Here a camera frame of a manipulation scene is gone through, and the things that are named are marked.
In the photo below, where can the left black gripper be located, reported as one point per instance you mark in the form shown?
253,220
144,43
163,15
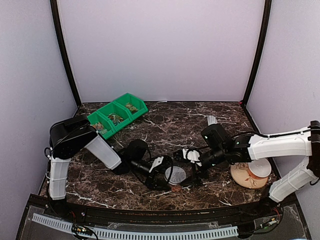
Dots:
157,168

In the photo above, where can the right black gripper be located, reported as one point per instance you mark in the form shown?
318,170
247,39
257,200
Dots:
194,180

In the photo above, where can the grey round plastic lid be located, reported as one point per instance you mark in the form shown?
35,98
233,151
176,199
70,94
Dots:
175,175

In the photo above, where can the metal scoop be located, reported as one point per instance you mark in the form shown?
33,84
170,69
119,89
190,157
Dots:
211,120

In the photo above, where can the green bin mixed candies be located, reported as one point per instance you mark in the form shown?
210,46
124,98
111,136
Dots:
117,114

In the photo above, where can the clear plastic cup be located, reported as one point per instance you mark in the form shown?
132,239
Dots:
176,188

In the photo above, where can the green bin colourful candies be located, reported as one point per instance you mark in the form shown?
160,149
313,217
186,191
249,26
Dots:
102,124

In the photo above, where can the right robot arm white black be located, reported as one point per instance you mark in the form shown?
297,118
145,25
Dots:
250,146

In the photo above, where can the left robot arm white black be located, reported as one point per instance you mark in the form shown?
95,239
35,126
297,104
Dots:
70,136

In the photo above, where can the beige floral plate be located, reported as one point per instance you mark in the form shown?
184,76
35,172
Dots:
243,176

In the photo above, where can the white orange bowl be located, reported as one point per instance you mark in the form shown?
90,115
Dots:
260,168

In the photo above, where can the white slotted cable duct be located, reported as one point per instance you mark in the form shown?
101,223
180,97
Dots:
98,233

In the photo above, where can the black front rail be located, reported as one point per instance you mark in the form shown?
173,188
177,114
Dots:
145,210

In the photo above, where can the right black frame post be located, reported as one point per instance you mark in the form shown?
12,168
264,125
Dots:
258,52

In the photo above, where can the black frame post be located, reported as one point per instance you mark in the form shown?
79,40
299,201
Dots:
258,52
63,51

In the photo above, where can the left black frame post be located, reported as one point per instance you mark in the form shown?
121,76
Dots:
63,51

